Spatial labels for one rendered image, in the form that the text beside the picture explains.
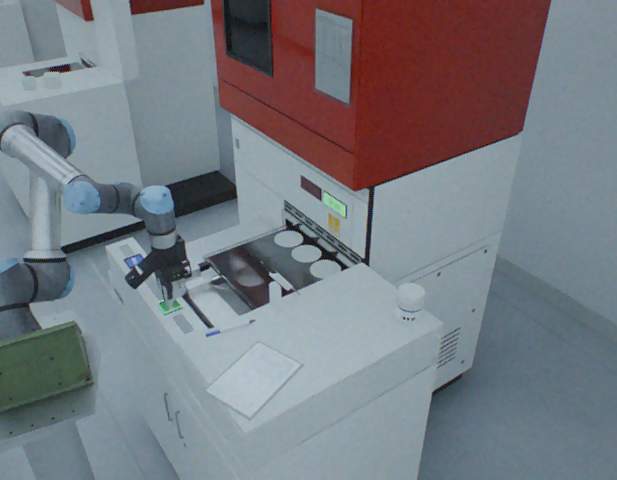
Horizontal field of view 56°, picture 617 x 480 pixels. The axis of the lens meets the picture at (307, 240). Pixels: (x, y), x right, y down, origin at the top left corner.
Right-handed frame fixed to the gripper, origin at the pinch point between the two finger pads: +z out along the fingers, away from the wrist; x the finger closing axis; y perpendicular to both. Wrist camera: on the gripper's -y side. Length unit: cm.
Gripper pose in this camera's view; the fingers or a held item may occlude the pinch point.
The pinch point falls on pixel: (166, 303)
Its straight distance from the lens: 168.7
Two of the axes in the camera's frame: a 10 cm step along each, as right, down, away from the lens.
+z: 0.0, 8.3, 5.6
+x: -5.8, -4.6, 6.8
